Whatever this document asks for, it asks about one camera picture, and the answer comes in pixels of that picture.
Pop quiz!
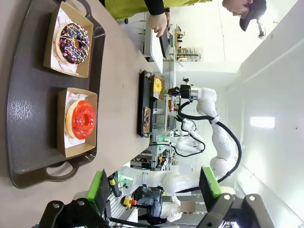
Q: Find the person's left forearm black sleeve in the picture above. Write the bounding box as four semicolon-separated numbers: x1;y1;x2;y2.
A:
143;0;166;16

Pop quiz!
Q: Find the person with black cap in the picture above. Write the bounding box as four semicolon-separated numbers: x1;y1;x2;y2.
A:
222;0;268;33

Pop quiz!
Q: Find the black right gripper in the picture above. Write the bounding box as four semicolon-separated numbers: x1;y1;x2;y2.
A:
168;85;191;98

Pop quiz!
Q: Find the person in yellow-green jacket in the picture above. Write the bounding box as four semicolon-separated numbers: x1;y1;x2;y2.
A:
104;0;213;21

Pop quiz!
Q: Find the brown paper food box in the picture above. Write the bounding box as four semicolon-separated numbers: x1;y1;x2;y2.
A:
42;0;95;78
142;106;152;134
56;87;98;159
149;74;166;101

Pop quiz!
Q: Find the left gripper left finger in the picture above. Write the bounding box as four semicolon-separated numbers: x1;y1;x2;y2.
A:
38;169;112;228

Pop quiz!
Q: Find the black mounted camera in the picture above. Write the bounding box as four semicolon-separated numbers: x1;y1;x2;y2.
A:
256;19;266;40

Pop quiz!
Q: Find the yellow frosted donut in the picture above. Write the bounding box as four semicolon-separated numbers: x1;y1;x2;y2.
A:
153;78;163;94

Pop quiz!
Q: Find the rectangular ceiling light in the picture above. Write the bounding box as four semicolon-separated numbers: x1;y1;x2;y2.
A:
250;116;276;129

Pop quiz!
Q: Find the person's left hand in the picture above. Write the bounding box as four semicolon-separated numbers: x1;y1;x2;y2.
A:
147;11;168;38

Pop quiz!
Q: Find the large black serving tray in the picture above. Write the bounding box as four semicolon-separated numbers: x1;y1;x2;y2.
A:
137;69;154;139

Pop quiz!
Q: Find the brown plastic serving tray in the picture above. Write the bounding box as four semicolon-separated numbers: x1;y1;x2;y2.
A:
6;0;106;190

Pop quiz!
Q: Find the seated person in white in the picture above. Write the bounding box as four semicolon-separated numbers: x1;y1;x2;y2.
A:
136;187;197;224

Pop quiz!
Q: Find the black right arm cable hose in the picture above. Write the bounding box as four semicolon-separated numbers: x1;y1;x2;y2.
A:
177;101;243;193

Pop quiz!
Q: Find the yellow red emergency stop button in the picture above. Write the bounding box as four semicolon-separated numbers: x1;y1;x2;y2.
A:
123;196;138;209

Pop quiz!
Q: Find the chocolate donut with sprinkles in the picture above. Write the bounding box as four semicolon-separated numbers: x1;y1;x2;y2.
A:
55;22;91;66

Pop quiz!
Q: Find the white printed paper liner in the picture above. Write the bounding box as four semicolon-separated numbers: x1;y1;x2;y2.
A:
150;77;160;99
63;90;89;149
50;7;80;76

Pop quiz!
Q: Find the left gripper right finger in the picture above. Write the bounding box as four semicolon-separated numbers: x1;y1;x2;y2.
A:
197;166;285;228

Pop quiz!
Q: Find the small black serving tray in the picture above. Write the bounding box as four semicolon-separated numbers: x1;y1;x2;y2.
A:
158;27;172;59

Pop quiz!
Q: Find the red glazed donut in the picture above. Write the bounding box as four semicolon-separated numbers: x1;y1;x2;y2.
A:
65;100;96;140

